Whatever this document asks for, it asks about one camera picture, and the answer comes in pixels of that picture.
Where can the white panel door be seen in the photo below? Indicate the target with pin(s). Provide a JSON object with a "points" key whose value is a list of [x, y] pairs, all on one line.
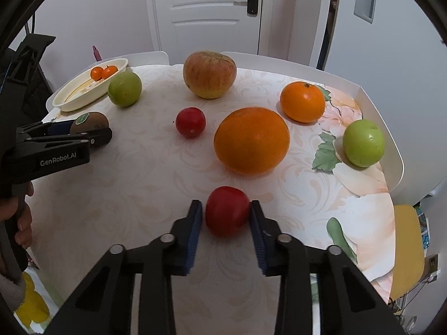
{"points": [[206, 14]]}

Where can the person's left hand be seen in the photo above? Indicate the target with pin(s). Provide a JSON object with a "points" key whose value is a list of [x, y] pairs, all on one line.
{"points": [[21, 223]]}

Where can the cream oval bowl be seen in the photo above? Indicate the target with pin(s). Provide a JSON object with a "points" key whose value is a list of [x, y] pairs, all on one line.
{"points": [[82, 89]]}

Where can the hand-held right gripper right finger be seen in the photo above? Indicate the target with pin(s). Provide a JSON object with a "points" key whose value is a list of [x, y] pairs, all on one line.
{"points": [[256, 240]]}

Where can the small red tomato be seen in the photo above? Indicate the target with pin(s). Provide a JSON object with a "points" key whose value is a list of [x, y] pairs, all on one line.
{"points": [[190, 122]]}

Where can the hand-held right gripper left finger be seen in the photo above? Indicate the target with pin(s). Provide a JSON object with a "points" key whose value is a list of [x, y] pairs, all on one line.
{"points": [[195, 237]]}

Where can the white door with glass pane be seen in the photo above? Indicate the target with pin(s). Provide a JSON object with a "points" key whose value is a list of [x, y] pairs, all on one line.
{"points": [[401, 59]]}

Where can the large orange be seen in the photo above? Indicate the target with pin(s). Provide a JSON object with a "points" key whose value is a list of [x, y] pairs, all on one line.
{"points": [[251, 141]]}

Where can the large red tomato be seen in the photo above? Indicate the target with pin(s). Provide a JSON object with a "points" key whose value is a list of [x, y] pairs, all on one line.
{"points": [[227, 211]]}

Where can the yellow patterned cloth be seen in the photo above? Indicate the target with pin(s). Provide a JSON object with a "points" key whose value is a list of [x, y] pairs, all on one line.
{"points": [[33, 303]]}

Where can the green apple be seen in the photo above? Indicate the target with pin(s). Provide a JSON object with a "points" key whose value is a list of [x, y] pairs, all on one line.
{"points": [[124, 89], [363, 143]]}

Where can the brown kiwi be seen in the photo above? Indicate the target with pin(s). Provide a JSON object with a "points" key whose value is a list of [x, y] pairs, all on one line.
{"points": [[94, 120]]}

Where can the wall outlet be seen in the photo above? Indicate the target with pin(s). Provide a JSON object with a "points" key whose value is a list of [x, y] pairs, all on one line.
{"points": [[433, 262]]}

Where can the large yellow-red apple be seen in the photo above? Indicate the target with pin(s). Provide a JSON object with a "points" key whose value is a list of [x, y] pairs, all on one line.
{"points": [[209, 75]]}

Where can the floral tablecloth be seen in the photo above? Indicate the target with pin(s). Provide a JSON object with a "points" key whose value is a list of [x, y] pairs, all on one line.
{"points": [[139, 181]]}

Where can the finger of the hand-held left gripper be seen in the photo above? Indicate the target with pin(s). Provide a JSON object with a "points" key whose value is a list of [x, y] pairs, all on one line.
{"points": [[42, 126], [99, 136]]}

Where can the small orange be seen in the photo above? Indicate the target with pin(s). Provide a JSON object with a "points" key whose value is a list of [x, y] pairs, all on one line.
{"points": [[302, 102]]}

